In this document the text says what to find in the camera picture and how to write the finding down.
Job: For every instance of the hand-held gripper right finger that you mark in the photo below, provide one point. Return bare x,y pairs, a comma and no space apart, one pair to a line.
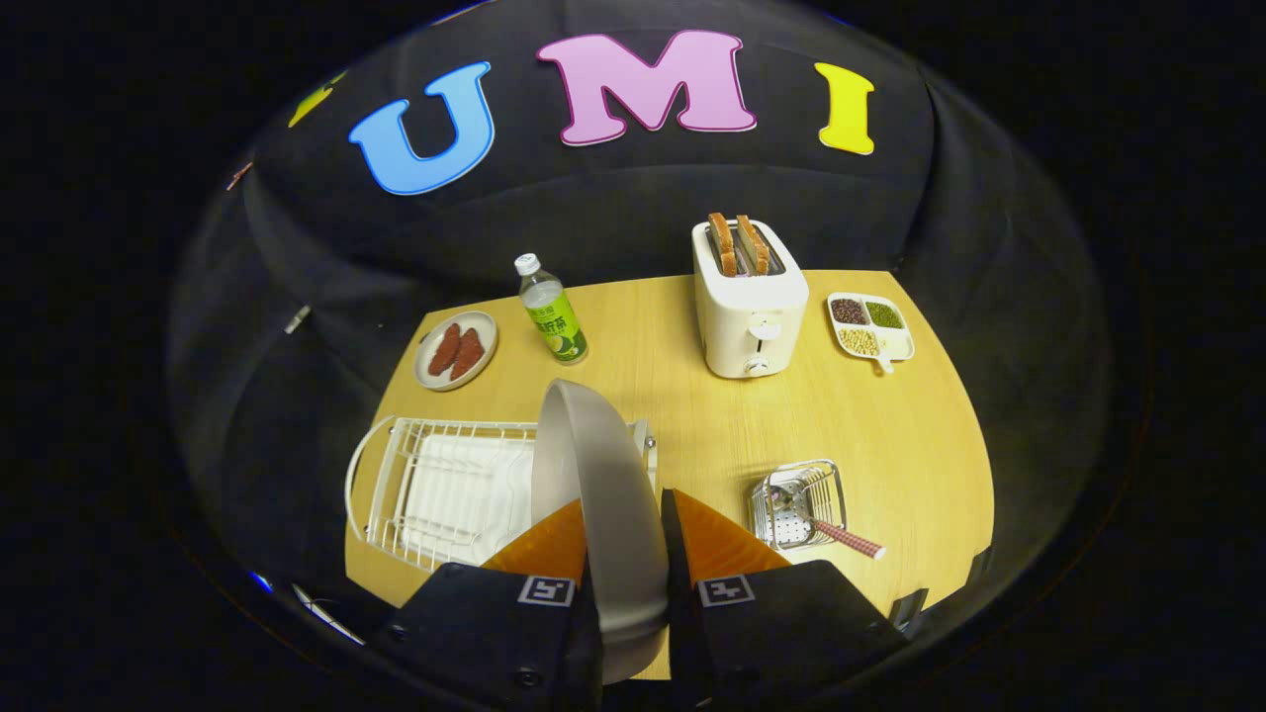
781,623

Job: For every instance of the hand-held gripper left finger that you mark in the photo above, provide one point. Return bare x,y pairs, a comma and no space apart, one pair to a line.
495,623

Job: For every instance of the white round plate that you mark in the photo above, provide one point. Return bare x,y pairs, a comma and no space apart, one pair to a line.
603,494

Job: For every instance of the small grey plate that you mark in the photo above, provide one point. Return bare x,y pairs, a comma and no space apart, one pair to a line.
480,326

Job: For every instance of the white divided dish with beans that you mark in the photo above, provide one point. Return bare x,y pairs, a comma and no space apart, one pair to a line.
870,326

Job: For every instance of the red sausage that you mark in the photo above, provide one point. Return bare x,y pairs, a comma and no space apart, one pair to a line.
467,354
444,350

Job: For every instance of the green tea bottle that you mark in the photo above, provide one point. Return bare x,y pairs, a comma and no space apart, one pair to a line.
557,326

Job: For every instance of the white toaster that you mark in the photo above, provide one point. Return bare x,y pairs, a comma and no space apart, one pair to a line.
747,316

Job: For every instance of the metal clip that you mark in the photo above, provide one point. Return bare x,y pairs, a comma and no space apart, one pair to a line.
298,319

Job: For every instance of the toast slice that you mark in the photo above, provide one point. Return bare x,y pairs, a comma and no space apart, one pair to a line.
754,243
724,245

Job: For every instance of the red clip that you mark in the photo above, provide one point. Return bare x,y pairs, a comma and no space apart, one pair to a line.
239,176

